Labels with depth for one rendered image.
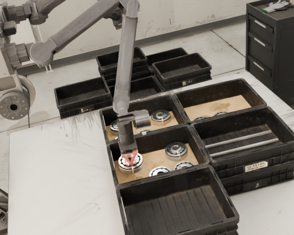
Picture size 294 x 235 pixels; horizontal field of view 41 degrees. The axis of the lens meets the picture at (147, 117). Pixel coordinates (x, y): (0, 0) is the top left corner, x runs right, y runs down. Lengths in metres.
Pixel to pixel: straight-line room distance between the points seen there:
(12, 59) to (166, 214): 0.82
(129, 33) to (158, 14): 3.41
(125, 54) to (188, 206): 0.64
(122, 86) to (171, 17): 3.55
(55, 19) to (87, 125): 2.50
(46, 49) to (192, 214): 0.83
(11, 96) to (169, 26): 3.44
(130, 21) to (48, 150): 1.02
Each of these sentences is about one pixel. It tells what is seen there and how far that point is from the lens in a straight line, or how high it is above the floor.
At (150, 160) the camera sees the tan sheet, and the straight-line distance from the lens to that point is 1.81.
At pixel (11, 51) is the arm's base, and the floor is 1.48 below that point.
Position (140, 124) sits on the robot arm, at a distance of 1.48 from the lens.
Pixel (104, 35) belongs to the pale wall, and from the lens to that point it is 4.83.
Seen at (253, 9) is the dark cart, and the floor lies 0.88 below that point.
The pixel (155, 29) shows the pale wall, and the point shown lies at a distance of 4.97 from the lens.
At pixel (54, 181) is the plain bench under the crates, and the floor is 0.70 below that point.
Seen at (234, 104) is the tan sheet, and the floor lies 0.83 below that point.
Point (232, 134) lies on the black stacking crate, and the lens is 1.93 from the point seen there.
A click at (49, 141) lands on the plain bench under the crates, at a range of 2.32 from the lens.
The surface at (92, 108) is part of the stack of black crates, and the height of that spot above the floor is 0.51.
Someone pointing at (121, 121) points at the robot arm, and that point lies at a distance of 1.48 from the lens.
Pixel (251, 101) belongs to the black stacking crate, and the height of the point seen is 0.86.
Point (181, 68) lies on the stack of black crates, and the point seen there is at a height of 0.49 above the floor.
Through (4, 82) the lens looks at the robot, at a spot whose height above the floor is 1.24.
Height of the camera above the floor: 2.00
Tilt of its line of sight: 34 degrees down
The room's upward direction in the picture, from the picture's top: 9 degrees counter-clockwise
